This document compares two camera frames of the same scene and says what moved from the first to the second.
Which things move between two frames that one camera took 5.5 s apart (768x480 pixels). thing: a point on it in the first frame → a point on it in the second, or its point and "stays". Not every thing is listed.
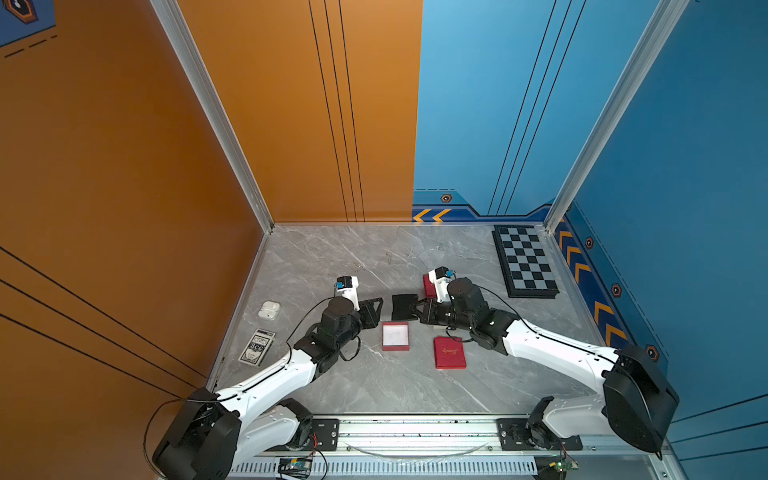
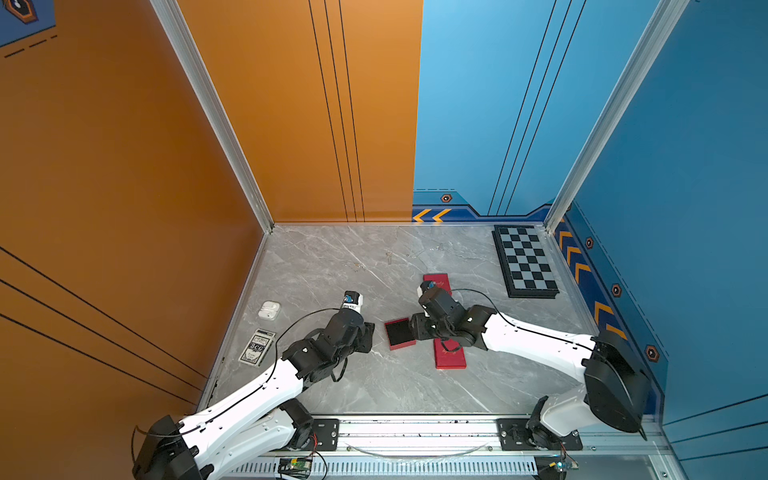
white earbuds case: [269, 310] stays
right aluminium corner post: [656, 35] stays
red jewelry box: [449, 354] stays
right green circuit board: [554, 467] stays
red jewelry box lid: [429, 288] → [441, 280]
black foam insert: [401, 306] → [399, 332]
